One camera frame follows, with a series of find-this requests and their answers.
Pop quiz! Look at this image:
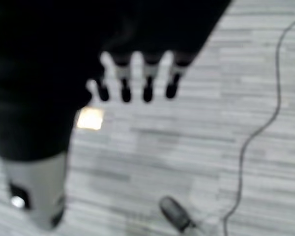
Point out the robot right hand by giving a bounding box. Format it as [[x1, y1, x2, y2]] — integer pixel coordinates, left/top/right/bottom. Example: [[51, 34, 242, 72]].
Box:
[[0, 0, 233, 231]]

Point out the thin grey floor cable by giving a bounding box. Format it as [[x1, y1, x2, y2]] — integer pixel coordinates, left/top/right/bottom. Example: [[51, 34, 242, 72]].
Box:
[[222, 15, 295, 236]]

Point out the robot dark foot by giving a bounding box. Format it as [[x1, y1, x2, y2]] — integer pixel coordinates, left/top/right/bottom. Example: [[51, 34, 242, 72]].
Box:
[[158, 196, 196, 232]]

